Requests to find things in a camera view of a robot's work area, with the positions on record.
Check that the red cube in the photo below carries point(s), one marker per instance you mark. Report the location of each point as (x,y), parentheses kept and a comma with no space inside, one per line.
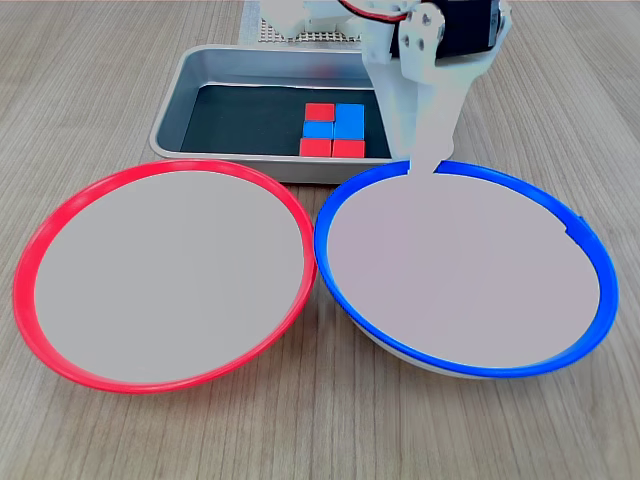
(316,148)
(320,112)
(348,148)

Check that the blue-rimmed white plate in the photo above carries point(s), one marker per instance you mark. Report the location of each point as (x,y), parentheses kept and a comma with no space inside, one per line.
(465,280)

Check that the black tray mat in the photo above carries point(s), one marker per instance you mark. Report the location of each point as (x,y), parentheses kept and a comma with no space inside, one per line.
(240,120)

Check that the steel tray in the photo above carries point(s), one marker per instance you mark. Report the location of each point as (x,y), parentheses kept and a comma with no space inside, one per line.
(172,120)

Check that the red-rimmed white plate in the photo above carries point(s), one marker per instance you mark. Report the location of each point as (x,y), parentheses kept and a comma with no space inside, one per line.
(165,280)

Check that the pale perforated base plate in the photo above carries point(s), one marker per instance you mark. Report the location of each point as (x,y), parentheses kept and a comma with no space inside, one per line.
(320,36)

